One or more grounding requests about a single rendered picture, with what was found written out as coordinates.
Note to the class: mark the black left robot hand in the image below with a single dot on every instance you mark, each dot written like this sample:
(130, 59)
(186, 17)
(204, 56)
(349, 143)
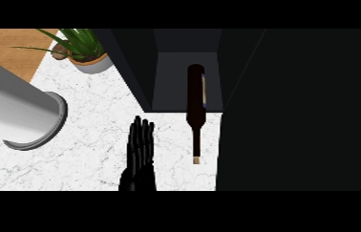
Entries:
(140, 159)

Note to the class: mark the dark wine bottle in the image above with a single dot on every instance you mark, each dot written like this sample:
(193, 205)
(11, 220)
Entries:
(196, 95)

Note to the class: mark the dark grey open cabinet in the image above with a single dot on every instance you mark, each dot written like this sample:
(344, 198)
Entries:
(184, 80)

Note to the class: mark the dark grey cabinet door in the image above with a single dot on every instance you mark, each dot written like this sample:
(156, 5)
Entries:
(292, 115)

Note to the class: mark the grey cylindrical container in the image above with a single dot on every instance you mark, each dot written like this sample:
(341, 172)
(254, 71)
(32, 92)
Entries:
(29, 111)

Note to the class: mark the potted green plant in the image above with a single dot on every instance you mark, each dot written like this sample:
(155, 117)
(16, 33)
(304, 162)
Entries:
(82, 49)

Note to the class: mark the wooden board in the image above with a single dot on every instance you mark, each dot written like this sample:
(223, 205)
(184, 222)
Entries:
(22, 51)

